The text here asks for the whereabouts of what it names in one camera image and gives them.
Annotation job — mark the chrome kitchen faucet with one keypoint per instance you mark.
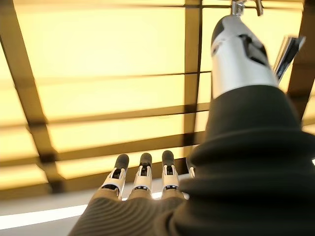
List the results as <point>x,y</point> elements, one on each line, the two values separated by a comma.
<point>288,56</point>

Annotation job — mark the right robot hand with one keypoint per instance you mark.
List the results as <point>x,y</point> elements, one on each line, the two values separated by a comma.
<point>246,172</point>

